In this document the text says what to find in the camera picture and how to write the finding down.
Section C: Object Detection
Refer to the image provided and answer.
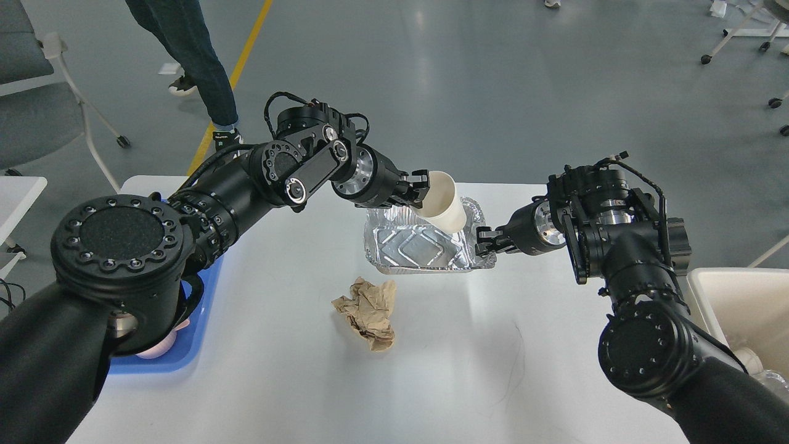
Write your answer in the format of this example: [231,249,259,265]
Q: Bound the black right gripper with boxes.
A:
[475,200,566,257]

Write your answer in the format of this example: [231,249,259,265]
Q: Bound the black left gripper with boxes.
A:
[332,144,430,210]

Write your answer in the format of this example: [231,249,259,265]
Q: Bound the crumpled foil in bin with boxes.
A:
[753,370,788,402]

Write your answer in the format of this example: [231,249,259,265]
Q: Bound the brown paper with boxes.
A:
[332,276,398,352]

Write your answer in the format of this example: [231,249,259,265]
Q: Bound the white cup in bin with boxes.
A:
[733,347,764,376]

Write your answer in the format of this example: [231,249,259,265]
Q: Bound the white bin right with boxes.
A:
[687,268,788,379]

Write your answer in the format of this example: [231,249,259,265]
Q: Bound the blue plastic tray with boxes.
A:
[108,258,224,376]

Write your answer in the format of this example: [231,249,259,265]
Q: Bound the standing person dark clothes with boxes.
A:
[126,1,244,150]

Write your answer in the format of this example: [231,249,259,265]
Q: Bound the white wheeled rack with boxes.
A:
[700,0,789,137]

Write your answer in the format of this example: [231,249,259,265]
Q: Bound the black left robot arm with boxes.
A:
[1,92,431,443]

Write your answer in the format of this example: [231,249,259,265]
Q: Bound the grey office chair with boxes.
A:
[1,1,131,192]

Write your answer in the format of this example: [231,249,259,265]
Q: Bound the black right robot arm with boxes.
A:
[475,152,787,443]

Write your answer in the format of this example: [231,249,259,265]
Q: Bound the white side table left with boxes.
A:
[1,176,47,242]

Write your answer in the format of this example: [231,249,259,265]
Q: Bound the pink mug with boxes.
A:
[136,319,190,360]

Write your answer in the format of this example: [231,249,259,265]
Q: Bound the aluminium foil tray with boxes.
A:
[363,197,496,275]

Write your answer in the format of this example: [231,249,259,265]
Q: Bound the white paper cup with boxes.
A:
[414,171,466,235]

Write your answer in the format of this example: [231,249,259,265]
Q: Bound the paper scrap on floor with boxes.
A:
[158,62,181,75]

